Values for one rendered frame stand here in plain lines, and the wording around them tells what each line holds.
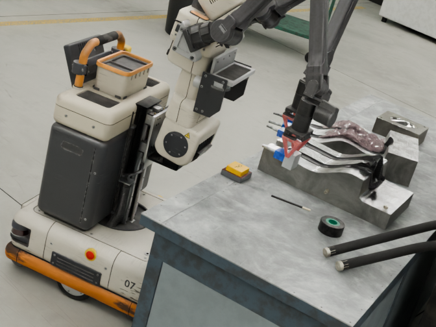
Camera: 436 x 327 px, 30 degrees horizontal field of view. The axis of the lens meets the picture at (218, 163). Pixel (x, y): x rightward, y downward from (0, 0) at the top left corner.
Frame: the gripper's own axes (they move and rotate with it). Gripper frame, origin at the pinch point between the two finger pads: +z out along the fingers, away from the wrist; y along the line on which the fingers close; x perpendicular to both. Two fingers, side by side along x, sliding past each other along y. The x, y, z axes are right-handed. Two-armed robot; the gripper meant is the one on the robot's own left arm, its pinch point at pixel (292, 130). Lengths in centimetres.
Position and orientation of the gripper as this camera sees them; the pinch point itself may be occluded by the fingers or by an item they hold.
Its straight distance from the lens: 302.9
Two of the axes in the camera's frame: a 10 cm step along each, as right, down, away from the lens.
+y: 5.1, -2.7, 8.2
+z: -2.3, 8.7, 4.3
